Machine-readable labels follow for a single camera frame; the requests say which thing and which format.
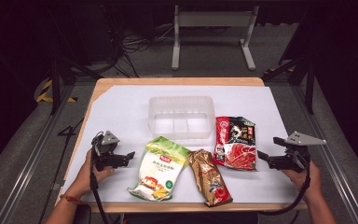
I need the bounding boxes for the person's right hand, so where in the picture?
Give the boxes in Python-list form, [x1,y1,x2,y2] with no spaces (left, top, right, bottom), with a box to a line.
[280,161,324,201]

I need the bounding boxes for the green and white food packet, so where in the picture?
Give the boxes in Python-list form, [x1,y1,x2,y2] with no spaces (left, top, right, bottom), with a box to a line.
[127,135,191,203]

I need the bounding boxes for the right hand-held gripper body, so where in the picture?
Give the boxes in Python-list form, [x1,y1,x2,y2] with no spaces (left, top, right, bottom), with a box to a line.
[268,131,327,174]

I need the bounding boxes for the white paper sheet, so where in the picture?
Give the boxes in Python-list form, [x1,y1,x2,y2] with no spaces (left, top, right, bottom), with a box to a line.
[60,85,300,205]

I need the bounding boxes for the person's left hand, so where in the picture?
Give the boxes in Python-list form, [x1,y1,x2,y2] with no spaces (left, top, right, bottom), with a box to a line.
[74,148,117,196]

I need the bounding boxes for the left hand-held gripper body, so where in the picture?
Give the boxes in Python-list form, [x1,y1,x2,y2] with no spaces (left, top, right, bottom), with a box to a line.
[90,130,122,172]

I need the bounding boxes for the yellow and black striped tape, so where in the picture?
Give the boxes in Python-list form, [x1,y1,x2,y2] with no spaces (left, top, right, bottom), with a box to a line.
[35,78,77,104]

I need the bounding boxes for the gold foil food packet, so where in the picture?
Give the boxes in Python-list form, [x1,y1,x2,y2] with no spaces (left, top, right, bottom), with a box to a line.
[186,148,234,208]

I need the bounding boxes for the black padded object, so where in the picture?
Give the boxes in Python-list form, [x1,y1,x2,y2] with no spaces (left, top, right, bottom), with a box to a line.
[74,203,93,224]

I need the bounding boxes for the red string bracelet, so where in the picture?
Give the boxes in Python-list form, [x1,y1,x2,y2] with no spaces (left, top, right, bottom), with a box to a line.
[59,193,84,206]

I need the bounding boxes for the clear plastic container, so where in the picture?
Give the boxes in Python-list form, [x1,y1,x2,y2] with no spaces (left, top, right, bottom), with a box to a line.
[147,95,216,140]

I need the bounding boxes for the grey metal stand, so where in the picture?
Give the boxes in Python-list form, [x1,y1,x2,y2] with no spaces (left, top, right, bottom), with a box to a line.
[171,4,260,72]

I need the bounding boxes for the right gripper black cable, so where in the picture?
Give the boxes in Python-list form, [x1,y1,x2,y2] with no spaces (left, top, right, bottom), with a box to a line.
[257,155,312,217]

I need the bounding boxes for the red and black food packet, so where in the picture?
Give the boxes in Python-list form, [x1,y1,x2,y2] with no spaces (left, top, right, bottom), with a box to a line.
[213,116,258,172]

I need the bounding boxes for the tangle of black floor cables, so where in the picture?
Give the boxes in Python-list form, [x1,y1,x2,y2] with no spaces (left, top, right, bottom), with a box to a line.
[103,6,175,78]

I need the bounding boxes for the aluminium rail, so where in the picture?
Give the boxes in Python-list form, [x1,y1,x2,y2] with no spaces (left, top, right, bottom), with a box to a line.
[0,85,76,224]
[291,84,358,224]

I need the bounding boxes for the black metal stand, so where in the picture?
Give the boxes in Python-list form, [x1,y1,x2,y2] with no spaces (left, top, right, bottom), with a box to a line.
[261,55,317,115]
[47,6,104,116]

